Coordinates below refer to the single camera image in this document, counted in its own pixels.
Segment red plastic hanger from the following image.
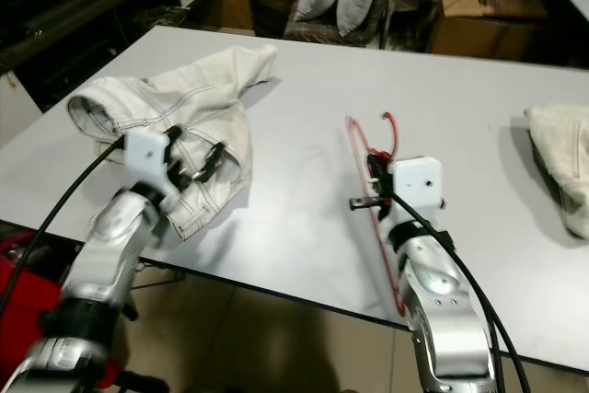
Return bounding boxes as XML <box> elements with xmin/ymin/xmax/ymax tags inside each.
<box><xmin>345</xmin><ymin>112</ymin><xmax>411</xmax><ymax>318</ymax></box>

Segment white stitched jeans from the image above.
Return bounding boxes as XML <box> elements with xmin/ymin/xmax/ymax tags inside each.
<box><xmin>66</xmin><ymin>43</ymin><xmax>279</xmax><ymax>242</ymax></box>

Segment white table black legs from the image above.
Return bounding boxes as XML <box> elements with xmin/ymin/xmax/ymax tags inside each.
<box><xmin>0</xmin><ymin>25</ymin><xmax>589</xmax><ymax>376</ymax></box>

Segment black low shelf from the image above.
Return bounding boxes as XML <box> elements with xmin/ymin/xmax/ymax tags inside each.
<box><xmin>0</xmin><ymin>0</ymin><xmax>180</xmax><ymax>109</ymax></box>

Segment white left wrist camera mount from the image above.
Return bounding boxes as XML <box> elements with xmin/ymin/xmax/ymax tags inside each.
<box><xmin>121</xmin><ymin>128</ymin><xmax>172</xmax><ymax>182</ymax></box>

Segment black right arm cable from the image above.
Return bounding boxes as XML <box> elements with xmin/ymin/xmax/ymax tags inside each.
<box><xmin>400</xmin><ymin>195</ymin><xmax>531</xmax><ymax>393</ymax></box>

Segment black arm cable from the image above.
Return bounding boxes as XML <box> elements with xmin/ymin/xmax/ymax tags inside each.
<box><xmin>400</xmin><ymin>195</ymin><xmax>531</xmax><ymax>393</ymax></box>
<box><xmin>0</xmin><ymin>135</ymin><xmax>130</xmax><ymax>320</ymax></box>

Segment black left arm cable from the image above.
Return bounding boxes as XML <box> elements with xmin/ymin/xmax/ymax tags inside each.
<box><xmin>0</xmin><ymin>135</ymin><xmax>130</xmax><ymax>320</ymax></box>

